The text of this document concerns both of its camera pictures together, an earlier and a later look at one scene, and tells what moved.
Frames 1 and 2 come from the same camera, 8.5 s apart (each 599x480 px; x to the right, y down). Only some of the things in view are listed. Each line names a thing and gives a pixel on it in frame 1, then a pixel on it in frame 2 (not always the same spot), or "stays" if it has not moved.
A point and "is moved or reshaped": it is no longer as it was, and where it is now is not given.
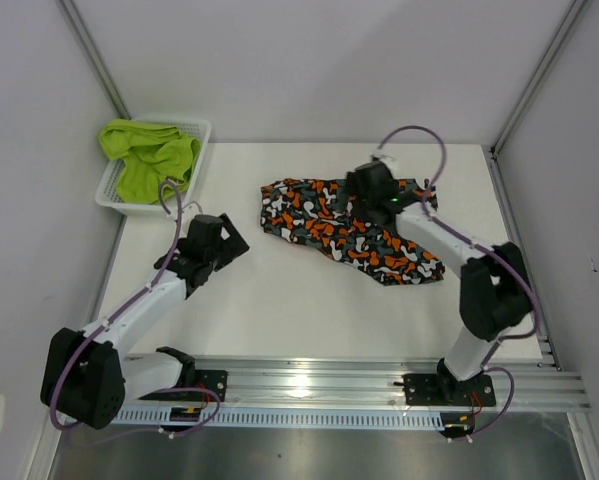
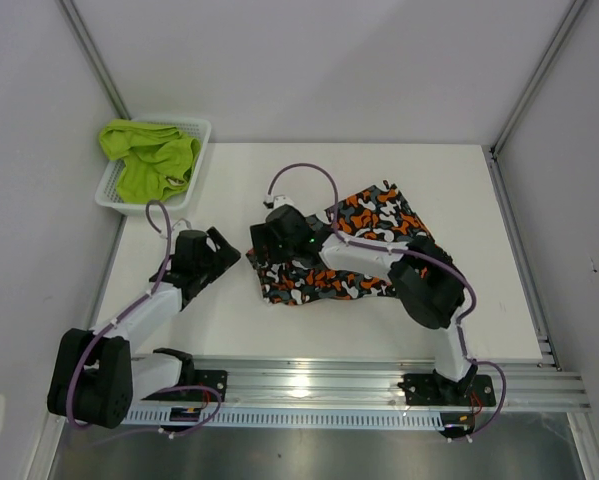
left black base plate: x=216 y=380 stays
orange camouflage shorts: x=315 y=212 is moved or reshaped
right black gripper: x=355 y=189 -> x=262 y=235
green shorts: x=152 y=154 stays
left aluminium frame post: x=74 y=21 stays
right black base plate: x=430 y=390 stays
